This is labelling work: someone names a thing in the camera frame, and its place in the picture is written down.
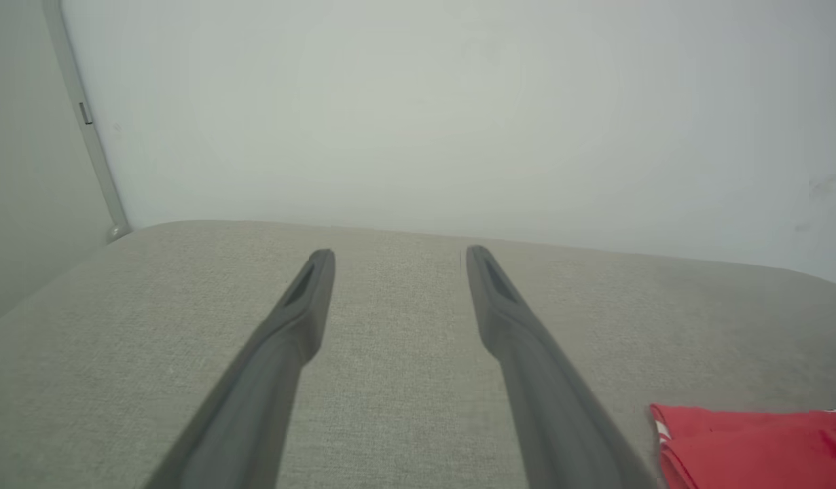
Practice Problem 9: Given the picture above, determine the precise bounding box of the grey metal wall rail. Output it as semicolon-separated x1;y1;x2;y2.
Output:
41;0;132;242

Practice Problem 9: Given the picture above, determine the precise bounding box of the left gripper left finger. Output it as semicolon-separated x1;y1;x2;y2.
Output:
143;248;337;489

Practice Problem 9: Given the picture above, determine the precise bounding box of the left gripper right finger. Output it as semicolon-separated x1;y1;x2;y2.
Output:
465;244;660;489

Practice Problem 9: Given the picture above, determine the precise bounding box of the red white basketball jersey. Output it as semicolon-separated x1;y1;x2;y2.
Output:
649;403;836;489

